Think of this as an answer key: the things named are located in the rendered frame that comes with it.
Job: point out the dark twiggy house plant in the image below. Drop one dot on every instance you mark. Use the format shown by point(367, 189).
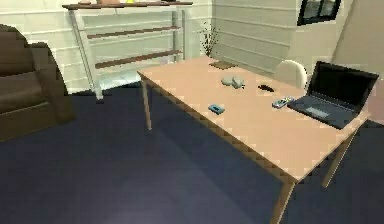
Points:
point(209, 39)

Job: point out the brown sofa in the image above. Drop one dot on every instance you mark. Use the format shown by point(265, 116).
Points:
point(23, 83)

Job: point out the brown flat book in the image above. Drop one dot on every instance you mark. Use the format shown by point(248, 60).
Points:
point(222, 64)

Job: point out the small brown dish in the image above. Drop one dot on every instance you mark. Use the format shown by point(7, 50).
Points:
point(84, 2)

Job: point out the light wooden table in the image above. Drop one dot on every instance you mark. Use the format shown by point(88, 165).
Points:
point(253, 123)

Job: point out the tan bowl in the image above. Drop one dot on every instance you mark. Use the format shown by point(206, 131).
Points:
point(108, 1)

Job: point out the small black object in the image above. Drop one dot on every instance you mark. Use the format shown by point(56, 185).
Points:
point(266, 88)

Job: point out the white chair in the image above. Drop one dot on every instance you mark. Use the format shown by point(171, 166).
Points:
point(290, 73)

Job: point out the grey-green lumpy object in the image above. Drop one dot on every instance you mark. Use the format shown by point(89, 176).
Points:
point(233, 82)

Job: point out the white shelf with brown boards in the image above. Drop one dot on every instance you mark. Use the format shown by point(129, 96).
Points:
point(133, 32)

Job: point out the grey remote control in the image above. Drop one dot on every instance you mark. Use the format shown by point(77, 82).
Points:
point(282, 102)

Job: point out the yellow object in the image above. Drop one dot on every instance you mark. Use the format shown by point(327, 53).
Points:
point(130, 1)

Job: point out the black laptop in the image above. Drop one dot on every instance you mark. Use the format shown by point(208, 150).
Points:
point(336, 90)

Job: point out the black framed window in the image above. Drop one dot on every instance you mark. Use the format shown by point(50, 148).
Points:
point(318, 10)

